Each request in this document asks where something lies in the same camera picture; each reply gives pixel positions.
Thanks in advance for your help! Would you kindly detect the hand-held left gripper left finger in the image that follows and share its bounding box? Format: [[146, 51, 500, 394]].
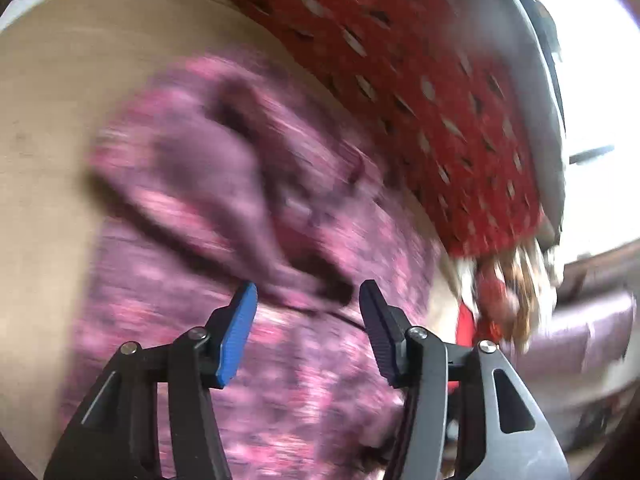
[[44, 281, 258, 480]]

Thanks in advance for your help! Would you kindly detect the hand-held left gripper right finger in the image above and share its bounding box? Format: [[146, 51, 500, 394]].
[[359, 280, 571, 480]]

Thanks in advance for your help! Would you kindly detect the purple floral pillow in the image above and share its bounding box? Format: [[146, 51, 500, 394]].
[[59, 50, 443, 480]]

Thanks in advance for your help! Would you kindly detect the mauve cloth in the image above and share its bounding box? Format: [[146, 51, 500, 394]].
[[500, 287, 638, 411]]

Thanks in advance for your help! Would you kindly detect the red patterned cushion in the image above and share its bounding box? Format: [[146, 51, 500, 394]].
[[200, 0, 546, 258]]

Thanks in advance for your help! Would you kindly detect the beige terry blanket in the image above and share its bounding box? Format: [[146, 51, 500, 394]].
[[0, 0, 461, 480]]

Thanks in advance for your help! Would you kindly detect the grey metal frame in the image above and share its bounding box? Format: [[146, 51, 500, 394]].
[[490, 0, 568, 243]]

